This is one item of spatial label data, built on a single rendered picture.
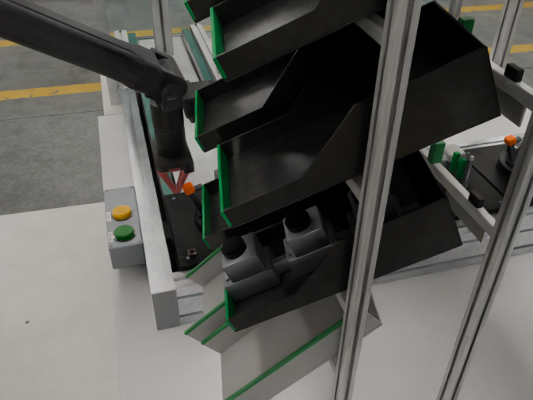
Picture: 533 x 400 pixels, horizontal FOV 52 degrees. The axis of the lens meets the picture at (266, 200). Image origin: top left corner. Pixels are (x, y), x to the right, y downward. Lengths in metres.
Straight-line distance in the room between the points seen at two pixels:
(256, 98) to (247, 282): 0.24
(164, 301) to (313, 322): 0.38
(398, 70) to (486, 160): 1.02
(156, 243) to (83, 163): 2.14
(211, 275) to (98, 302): 0.30
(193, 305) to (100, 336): 0.19
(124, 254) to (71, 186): 1.95
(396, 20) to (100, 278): 0.94
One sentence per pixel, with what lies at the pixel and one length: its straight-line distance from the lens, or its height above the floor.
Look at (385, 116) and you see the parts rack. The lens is 0.48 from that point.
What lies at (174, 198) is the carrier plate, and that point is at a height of 0.97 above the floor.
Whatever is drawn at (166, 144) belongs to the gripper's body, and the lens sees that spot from 1.03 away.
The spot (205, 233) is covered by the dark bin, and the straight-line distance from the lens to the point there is 0.78.
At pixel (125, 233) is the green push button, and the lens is 1.17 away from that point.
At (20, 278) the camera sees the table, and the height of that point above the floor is 0.86.
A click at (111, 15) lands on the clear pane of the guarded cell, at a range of 2.34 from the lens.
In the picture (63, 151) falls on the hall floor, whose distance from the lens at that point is 3.43.
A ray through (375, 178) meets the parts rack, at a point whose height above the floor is 1.42.
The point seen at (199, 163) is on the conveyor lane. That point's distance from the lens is 1.46.
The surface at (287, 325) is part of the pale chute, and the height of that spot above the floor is 1.09.
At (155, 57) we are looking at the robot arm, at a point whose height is 1.35.
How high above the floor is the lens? 1.71
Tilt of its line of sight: 37 degrees down
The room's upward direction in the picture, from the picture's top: 1 degrees clockwise
